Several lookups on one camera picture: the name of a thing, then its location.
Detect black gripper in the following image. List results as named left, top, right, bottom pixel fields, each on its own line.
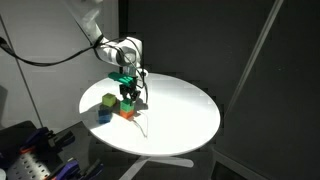
left=120, top=77, right=140, bottom=101

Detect dark green toy block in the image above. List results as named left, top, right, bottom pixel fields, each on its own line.
left=120, top=99, right=134, bottom=112

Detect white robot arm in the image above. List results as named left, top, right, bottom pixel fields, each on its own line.
left=62, top=0, right=143, bottom=102

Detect lime green toy block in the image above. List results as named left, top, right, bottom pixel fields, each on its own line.
left=102, top=93, right=117, bottom=107

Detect orange toy block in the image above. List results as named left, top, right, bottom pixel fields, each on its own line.
left=120, top=110, right=134, bottom=119

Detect grey toy block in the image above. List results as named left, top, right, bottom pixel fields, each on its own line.
left=99, top=104, right=110, bottom=110

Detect blue toy block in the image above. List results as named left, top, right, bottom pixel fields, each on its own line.
left=98, top=109, right=112, bottom=124

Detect round white table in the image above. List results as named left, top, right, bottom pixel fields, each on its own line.
left=79, top=73, right=220, bottom=156

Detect white table base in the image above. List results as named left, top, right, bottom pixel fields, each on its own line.
left=118, top=155, right=195, bottom=180

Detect purple black clamp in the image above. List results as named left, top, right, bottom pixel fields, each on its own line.
left=44, top=160, right=103, bottom=180

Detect purple clamp with orange tip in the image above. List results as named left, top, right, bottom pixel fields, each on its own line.
left=19, top=127, right=53, bottom=154

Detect perforated metal board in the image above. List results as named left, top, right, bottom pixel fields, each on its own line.
left=0, top=152, right=51, bottom=180

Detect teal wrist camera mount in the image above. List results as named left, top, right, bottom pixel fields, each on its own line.
left=108, top=72, right=136, bottom=86

